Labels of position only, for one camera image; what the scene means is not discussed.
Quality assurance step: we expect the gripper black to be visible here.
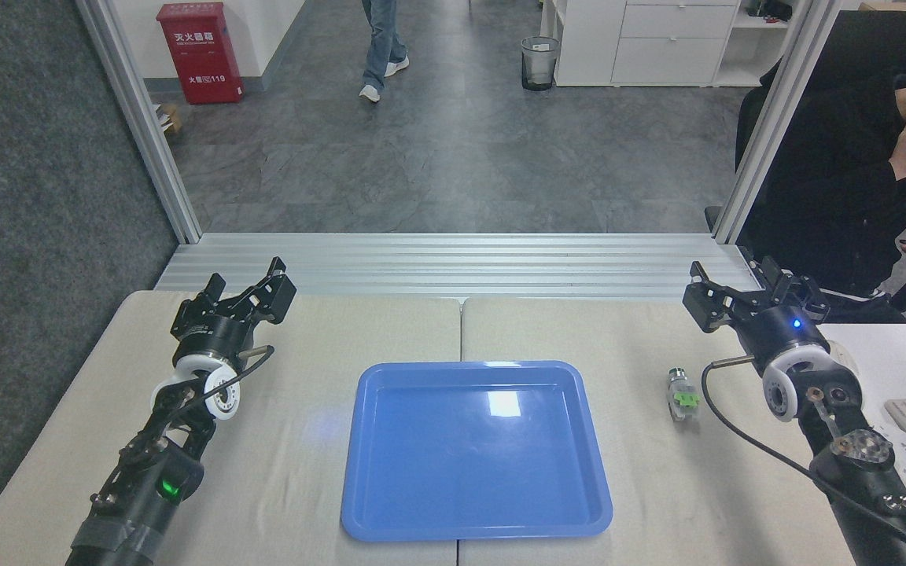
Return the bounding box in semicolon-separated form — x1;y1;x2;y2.
683;247;831;370
171;257;297;366

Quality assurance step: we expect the switch part with green clip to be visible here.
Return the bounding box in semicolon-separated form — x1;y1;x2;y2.
667;367;701;423

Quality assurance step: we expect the blue plastic tray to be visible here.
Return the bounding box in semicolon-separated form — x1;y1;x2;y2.
341;361;613;542

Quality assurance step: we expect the white computer mouse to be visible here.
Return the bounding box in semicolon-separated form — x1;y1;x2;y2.
824;340;860;386

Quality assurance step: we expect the seated person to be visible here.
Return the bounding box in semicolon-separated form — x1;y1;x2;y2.
738;57;906;323

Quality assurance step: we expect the red fire extinguisher box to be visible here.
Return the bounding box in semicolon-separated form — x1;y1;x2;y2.
157;2;245;105

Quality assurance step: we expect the white open shelf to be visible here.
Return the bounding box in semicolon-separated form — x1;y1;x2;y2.
716;0;794;87

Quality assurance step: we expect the white drawer cabinet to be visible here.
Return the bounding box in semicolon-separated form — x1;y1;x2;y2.
551;0;741;87

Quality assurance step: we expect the walking person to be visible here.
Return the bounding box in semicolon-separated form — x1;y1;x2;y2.
359;0;410;103

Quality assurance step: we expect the dark mesh waste bin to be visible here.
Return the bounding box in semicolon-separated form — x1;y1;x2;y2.
521;36;561;92

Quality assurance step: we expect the silver aluminium post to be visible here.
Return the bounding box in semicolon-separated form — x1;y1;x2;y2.
75;0;203;244
711;0;843;244

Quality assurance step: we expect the silver aluminium frame rail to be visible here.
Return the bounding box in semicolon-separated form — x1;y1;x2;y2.
154;233;770;303

